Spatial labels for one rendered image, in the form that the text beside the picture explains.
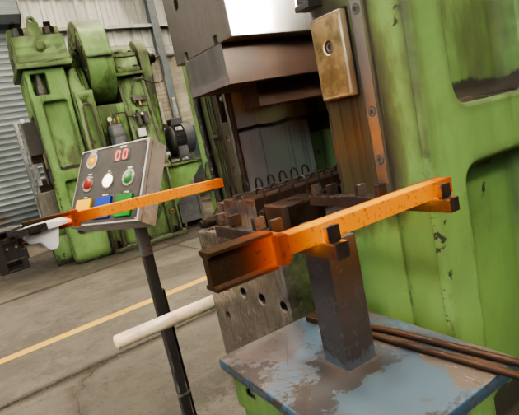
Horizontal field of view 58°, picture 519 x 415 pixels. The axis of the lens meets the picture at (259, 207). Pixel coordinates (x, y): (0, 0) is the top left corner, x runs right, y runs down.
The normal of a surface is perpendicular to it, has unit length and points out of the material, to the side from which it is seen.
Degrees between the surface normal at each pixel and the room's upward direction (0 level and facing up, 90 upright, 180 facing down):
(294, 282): 90
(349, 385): 0
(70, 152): 89
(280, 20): 90
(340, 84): 90
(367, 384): 0
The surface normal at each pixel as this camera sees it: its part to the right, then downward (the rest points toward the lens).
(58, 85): 0.48, 0.04
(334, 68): -0.81, 0.26
